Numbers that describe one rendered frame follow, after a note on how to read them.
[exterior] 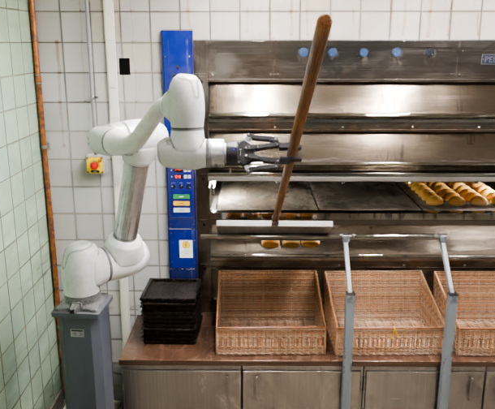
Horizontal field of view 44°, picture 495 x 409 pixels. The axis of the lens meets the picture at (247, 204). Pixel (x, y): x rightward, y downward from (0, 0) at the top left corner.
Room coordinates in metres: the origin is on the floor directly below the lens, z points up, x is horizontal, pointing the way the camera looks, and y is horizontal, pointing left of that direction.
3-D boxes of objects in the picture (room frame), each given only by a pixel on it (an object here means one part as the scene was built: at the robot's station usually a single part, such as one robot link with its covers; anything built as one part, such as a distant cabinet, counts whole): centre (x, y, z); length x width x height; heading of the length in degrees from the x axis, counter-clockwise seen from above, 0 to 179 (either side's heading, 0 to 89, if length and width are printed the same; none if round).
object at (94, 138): (2.35, 0.54, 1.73); 0.18 x 0.14 x 0.13; 40
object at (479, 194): (3.72, -1.28, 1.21); 0.61 x 0.48 x 0.06; 179
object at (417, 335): (3.02, -0.71, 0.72); 0.56 x 0.49 x 0.28; 91
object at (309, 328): (3.02, -0.11, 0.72); 0.56 x 0.49 x 0.28; 91
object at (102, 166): (3.26, 0.81, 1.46); 0.10 x 0.07 x 0.10; 89
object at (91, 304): (2.46, 0.71, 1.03); 0.22 x 0.18 x 0.06; 175
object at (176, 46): (4.22, 0.35, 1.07); 1.93 x 0.16 x 2.15; 179
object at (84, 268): (2.48, 0.70, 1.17); 0.18 x 0.16 x 0.22; 130
